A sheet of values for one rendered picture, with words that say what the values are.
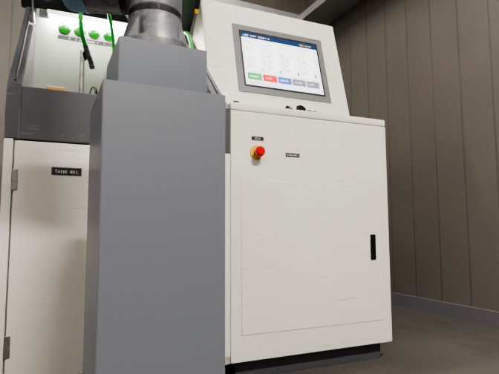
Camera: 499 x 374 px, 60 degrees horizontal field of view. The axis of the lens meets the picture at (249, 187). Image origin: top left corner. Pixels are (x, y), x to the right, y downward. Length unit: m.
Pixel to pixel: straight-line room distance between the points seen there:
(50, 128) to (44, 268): 0.42
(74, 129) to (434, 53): 2.32
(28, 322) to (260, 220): 0.78
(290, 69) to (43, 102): 1.10
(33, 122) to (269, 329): 1.02
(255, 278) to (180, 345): 0.74
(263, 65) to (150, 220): 1.31
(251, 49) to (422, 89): 1.42
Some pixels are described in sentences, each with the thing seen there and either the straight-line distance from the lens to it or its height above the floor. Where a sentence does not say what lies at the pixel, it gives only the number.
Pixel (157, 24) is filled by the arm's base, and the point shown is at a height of 0.95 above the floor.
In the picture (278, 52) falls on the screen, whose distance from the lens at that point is 2.10.
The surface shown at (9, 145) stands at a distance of 1.44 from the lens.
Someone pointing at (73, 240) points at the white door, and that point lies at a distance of 1.41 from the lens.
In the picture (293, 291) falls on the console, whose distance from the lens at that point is 1.63.
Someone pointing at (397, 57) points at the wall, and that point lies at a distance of 3.33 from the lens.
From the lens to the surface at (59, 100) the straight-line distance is 1.46.
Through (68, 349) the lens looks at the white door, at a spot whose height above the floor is 0.18.
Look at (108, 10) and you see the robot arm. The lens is 1.07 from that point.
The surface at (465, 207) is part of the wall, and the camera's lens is 2.79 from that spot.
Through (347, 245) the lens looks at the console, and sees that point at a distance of 1.75.
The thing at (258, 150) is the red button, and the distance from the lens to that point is 1.53.
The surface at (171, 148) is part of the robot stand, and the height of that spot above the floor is 0.68.
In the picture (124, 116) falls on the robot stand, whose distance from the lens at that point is 0.84.
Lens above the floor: 0.53
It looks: 5 degrees up
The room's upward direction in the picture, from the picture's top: straight up
